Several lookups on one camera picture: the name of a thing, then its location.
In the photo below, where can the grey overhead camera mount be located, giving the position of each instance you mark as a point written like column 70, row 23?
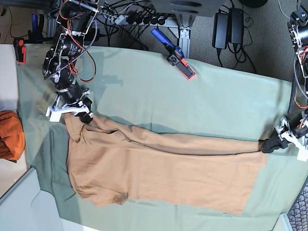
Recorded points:
column 205, row 8

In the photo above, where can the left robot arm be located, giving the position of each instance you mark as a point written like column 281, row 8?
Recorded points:
column 298, row 30

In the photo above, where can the orange folded garment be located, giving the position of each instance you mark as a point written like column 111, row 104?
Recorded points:
column 12, row 138

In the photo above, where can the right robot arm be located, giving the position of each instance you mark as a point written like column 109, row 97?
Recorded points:
column 75, row 18

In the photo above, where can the tan T-shirt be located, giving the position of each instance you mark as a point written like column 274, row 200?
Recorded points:
column 110, row 163

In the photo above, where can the black power adapter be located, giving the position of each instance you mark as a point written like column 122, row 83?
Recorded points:
column 236, row 26
column 220, row 31

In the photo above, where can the white plastic bin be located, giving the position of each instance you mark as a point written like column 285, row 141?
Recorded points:
column 25, row 207

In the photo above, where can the blue clamp at table corner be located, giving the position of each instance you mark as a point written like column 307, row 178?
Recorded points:
column 35, row 36

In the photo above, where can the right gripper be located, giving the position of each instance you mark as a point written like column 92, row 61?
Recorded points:
column 73, row 98

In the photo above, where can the aluminium frame post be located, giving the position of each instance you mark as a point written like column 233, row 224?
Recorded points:
column 183, row 32

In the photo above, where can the blue clamp at table middle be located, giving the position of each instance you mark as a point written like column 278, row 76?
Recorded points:
column 176, row 56

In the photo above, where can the black power adapter far right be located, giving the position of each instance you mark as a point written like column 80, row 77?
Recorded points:
column 236, row 26

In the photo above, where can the green table cloth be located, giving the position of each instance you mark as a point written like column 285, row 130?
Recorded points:
column 141, row 88

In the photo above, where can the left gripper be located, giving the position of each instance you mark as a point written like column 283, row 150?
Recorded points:
column 294, row 130

